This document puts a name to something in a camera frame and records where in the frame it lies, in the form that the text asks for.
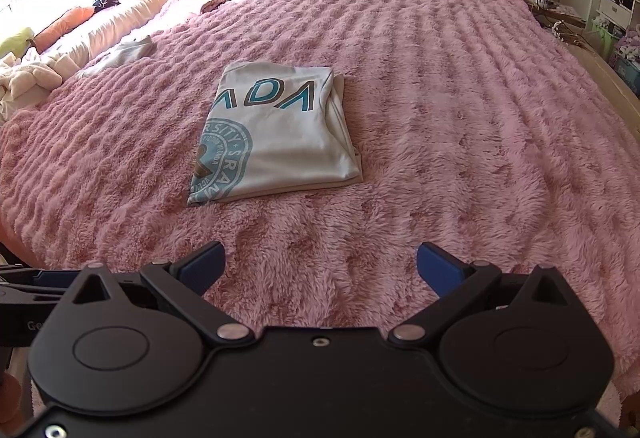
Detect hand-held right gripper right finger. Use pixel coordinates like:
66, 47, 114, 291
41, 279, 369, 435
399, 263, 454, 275
386, 241, 567, 348

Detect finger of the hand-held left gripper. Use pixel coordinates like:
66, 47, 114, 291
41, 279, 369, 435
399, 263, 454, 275
0, 285, 72, 306
0, 267, 81, 286

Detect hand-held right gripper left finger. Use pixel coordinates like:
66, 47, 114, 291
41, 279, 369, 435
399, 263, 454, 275
74, 241, 257, 348

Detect white printed sweatshirt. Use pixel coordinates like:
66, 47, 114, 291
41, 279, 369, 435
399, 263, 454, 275
187, 62, 365, 208

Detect cream clothes pile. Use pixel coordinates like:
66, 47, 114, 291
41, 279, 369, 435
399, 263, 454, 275
0, 50, 76, 119

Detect pink fluffy blanket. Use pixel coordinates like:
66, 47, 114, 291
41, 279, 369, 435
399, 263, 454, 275
0, 0, 640, 389

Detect small grey cloth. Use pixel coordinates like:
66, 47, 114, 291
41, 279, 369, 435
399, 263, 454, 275
80, 36, 153, 76

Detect green plush pillow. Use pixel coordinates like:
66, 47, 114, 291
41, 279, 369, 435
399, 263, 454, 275
0, 27, 36, 61

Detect orange pillow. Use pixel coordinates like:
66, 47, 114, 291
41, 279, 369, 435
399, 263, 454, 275
35, 7, 96, 51

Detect cream window seat cushion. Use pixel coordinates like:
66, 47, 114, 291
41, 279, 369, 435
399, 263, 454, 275
40, 0, 181, 69

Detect dried flower bunch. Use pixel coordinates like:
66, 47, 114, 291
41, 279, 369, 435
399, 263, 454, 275
550, 20, 586, 46

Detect green plastic bin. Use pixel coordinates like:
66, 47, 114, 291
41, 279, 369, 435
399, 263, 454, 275
591, 15, 618, 56

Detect cluttered nightstand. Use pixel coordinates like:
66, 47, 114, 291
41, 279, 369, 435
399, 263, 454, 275
525, 0, 586, 26

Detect beige wooden bed frame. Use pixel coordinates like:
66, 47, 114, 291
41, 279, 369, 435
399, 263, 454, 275
565, 43, 640, 129

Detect black cable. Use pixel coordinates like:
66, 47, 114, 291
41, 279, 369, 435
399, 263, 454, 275
197, 0, 241, 14

